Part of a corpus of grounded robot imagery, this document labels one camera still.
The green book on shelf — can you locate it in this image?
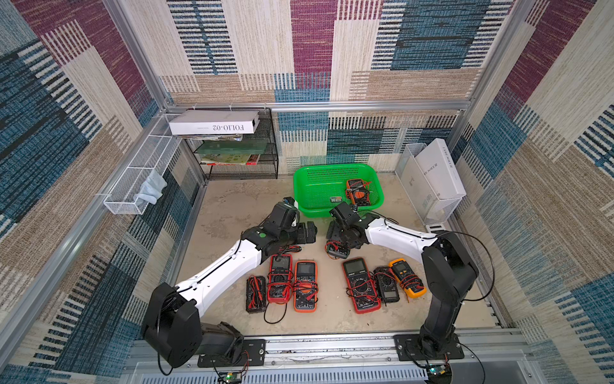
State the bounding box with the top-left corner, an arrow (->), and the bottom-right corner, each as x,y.
194,140 -> 270,166

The orange Victor multimeter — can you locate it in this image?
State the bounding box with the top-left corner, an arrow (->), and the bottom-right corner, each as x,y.
293,260 -> 319,313

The red Aneng multimeter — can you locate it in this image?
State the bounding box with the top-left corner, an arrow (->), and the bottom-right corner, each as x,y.
342,258 -> 382,314

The green plastic basket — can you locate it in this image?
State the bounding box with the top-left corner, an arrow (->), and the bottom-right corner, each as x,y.
294,163 -> 385,219

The black pocket multimeter with leads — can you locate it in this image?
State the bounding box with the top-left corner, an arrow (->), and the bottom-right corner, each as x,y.
246,275 -> 268,314

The white Folio box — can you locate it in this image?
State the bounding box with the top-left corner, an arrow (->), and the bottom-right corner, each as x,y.
169,110 -> 260,136

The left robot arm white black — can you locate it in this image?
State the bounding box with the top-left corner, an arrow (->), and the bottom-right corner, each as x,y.
141,198 -> 318,368

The light blue cloth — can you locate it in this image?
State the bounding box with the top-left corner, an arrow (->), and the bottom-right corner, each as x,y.
134,170 -> 168,206

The small black multimeter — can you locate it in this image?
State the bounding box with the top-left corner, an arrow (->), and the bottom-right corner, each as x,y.
374,267 -> 400,305

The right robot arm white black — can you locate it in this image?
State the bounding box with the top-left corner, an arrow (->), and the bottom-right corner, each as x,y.
330,203 -> 479,362

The orange clamp multimeter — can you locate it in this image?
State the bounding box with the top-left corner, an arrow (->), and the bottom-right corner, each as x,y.
345,179 -> 371,206

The yellow clamp meter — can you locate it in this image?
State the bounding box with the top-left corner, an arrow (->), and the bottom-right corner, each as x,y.
389,259 -> 427,299

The white wire wall basket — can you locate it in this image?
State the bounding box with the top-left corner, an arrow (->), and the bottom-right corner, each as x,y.
104,134 -> 181,215

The small dark green multimeter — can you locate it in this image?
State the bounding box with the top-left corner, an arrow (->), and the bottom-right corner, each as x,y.
325,240 -> 350,259

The red Delixi multimeter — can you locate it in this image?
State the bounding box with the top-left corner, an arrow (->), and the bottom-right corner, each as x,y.
267,254 -> 294,304

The white file box holder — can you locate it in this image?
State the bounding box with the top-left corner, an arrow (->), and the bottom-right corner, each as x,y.
395,139 -> 466,226

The black wire mesh shelf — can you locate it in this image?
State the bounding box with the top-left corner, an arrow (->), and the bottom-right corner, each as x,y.
184,108 -> 279,181

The white calculator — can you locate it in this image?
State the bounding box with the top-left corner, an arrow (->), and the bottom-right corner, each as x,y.
425,224 -> 447,234

